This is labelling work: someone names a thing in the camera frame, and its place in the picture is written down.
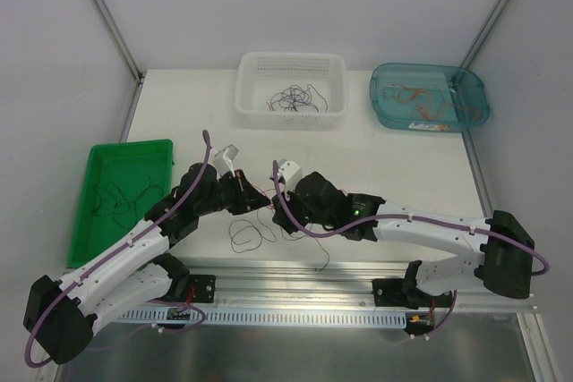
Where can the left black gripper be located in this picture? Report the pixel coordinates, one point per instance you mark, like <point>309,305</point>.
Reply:
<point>242,194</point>

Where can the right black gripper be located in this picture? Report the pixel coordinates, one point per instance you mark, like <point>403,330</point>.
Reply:
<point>290,210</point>

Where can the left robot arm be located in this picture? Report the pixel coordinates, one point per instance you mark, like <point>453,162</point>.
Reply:
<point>62,316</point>

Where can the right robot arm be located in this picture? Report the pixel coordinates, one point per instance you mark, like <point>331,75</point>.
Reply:
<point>495,252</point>

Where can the white perforated basket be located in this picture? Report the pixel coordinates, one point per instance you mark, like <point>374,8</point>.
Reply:
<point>291,91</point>

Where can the green plastic tray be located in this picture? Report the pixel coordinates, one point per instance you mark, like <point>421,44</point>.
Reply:
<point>122,182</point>

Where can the teal transparent container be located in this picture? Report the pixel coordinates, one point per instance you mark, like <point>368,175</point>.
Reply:
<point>428,98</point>

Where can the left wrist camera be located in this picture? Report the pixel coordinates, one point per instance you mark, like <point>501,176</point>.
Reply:
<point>223,159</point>

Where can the aluminium mounting rail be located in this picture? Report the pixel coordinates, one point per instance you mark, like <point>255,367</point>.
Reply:
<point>292,285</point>

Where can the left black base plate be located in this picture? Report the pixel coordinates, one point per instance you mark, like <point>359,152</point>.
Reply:
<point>200,289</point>

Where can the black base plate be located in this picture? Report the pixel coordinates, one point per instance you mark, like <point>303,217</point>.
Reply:
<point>200,289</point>
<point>394,292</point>

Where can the white slotted cable duct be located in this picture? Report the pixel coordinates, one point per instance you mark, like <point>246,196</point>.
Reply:
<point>268,317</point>

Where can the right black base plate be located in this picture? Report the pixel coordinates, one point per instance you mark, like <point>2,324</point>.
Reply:
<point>394,292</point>

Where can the left aluminium frame post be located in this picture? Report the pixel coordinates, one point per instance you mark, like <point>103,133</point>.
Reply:
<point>117,39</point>

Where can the aluminium frame post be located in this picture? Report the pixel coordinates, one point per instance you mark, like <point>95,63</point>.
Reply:
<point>117,39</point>
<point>484,33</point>

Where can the right aluminium frame post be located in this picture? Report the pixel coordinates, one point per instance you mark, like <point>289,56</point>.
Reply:
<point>484,33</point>

